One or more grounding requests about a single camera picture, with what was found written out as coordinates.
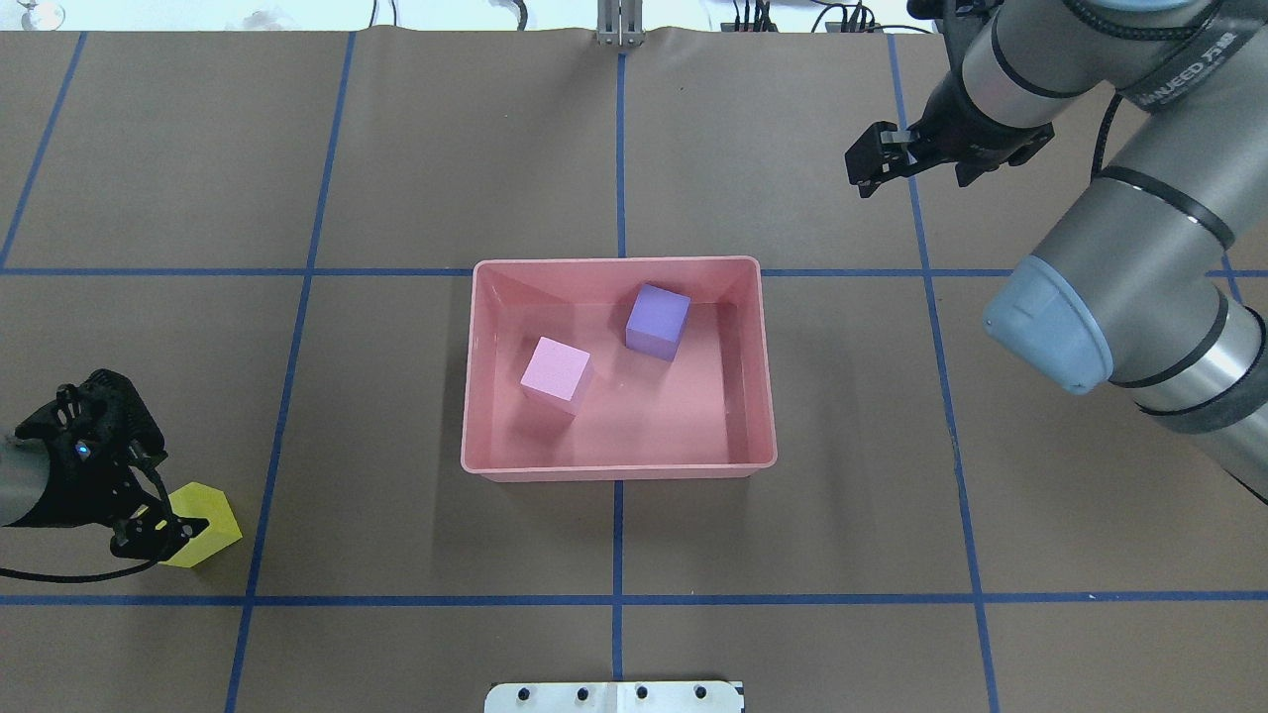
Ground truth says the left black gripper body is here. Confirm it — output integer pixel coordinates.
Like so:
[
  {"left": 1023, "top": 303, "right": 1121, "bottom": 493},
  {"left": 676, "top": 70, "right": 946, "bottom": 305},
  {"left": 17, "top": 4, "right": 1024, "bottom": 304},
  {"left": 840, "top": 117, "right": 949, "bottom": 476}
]
[{"left": 36, "top": 453, "right": 150, "bottom": 529}]

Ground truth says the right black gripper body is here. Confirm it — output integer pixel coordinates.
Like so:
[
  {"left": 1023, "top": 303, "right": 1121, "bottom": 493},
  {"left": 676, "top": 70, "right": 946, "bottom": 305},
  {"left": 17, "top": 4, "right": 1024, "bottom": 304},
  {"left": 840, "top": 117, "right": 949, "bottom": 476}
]
[{"left": 915, "top": 72, "right": 1055, "bottom": 188}]

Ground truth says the yellow foam block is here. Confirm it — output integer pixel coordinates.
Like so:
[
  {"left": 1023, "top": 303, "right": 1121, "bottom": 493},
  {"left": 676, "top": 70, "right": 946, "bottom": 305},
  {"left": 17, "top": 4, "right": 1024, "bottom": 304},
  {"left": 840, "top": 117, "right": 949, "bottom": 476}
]
[{"left": 161, "top": 482, "right": 242, "bottom": 568}]

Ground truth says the purple foam block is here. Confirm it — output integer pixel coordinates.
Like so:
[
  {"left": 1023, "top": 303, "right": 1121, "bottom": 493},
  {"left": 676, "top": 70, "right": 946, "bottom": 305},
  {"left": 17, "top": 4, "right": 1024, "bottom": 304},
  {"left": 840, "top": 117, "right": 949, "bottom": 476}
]
[{"left": 624, "top": 284, "right": 691, "bottom": 362}]

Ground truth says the pink foam block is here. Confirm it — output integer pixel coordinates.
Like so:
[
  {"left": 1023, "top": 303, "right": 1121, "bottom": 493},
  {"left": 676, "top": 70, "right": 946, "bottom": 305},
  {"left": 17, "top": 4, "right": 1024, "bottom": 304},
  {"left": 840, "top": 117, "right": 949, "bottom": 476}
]
[{"left": 519, "top": 337, "right": 593, "bottom": 416}]

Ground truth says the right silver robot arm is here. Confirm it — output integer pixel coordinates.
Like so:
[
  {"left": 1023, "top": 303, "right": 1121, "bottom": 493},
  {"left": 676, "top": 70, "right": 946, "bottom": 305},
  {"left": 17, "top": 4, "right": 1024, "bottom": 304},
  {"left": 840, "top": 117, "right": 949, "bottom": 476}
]
[{"left": 844, "top": 1, "right": 1267, "bottom": 499}]

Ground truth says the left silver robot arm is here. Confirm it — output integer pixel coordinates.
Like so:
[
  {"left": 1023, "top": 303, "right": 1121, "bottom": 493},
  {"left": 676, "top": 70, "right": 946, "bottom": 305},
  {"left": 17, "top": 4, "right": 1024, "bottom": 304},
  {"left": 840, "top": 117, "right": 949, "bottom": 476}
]
[{"left": 1, "top": 438, "right": 210, "bottom": 562}]

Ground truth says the pink plastic bin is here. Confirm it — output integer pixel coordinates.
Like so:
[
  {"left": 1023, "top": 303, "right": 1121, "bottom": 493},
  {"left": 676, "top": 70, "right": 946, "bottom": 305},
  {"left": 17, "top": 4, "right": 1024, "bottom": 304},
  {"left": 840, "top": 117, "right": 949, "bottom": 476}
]
[{"left": 459, "top": 255, "right": 779, "bottom": 482}]

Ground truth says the left black camera cable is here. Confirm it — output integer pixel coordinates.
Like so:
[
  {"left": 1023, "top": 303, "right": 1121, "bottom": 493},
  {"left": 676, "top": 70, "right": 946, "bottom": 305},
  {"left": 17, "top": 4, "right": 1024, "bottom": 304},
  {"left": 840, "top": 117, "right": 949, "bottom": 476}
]
[{"left": 0, "top": 461, "right": 189, "bottom": 584}]

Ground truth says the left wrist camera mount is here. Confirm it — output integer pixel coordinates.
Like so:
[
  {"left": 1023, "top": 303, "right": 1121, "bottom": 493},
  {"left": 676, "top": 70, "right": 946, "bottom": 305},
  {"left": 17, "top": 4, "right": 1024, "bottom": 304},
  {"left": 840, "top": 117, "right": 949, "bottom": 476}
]
[{"left": 11, "top": 368, "right": 167, "bottom": 466}]

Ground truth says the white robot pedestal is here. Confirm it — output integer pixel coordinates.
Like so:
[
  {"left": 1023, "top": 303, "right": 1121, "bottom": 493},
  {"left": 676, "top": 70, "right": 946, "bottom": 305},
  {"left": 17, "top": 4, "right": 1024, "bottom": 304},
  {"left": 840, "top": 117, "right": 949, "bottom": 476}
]
[{"left": 483, "top": 680, "right": 747, "bottom": 712}]

